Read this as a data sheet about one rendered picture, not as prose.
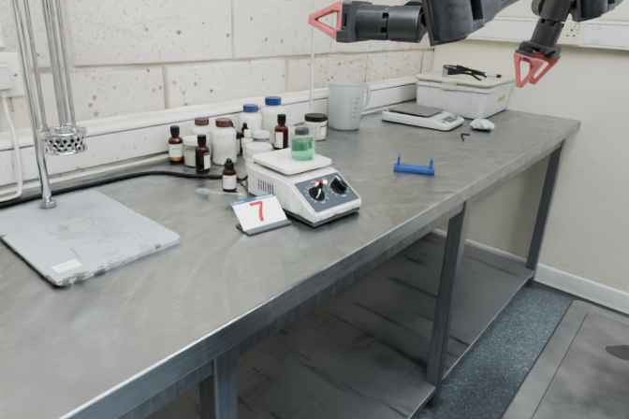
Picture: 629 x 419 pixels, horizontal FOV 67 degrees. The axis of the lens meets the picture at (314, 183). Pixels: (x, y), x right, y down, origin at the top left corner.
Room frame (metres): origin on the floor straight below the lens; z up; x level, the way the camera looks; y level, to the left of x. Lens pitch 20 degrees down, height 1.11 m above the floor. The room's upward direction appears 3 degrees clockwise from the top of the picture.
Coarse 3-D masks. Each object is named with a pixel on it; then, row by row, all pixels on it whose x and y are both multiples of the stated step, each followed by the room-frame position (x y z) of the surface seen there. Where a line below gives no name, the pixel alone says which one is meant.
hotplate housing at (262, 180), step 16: (256, 176) 0.88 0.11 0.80; (272, 176) 0.85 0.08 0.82; (288, 176) 0.84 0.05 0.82; (304, 176) 0.85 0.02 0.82; (320, 176) 0.86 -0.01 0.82; (256, 192) 0.88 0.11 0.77; (272, 192) 0.85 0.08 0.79; (288, 192) 0.81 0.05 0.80; (288, 208) 0.81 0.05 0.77; (304, 208) 0.78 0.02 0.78; (336, 208) 0.81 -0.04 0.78; (352, 208) 0.83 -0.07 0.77
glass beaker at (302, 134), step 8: (312, 120) 0.92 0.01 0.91; (296, 128) 0.87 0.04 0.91; (304, 128) 0.87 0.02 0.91; (312, 128) 0.88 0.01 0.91; (296, 136) 0.88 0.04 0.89; (304, 136) 0.87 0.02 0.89; (312, 136) 0.88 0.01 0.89; (296, 144) 0.88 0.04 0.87; (304, 144) 0.87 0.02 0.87; (312, 144) 0.88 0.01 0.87; (296, 152) 0.88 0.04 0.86; (304, 152) 0.88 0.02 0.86; (312, 152) 0.88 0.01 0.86; (296, 160) 0.88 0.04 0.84; (304, 160) 0.88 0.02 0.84; (312, 160) 0.88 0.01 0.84
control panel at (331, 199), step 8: (328, 176) 0.87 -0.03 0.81; (296, 184) 0.82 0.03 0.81; (304, 184) 0.82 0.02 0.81; (312, 184) 0.83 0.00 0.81; (328, 184) 0.85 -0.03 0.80; (304, 192) 0.81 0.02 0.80; (328, 192) 0.83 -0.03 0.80; (344, 192) 0.85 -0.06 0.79; (352, 192) 0.86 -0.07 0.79; (312, 200) 0.79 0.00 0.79; (328, 200) 0.81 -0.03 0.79; (336, 200) 0.82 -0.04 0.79; (344, 200) 0.83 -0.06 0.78; (352, 200) 0.84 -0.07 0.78; (320, 208) 0.78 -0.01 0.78; (328, 208) 0.79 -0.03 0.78
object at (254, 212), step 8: (256, 200) 0.80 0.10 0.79; (264, 200) 0.81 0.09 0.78; (272, 200) 0.81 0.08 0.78; (240, 208) 0.77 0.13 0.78; (248, 208) 0.78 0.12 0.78; (256, 208) 0.79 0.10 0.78; (264, 208) 0.79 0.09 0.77; (272, 208) 0.80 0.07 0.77; (240, 216) 0.76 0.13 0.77; (248, 216) 0.76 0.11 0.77; (256, 216) 0.77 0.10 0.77; (264, 216) 0.78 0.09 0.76; (272, 216) 0.79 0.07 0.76; (280, 216) 0.79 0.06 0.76; (248, 224) 0.75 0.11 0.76
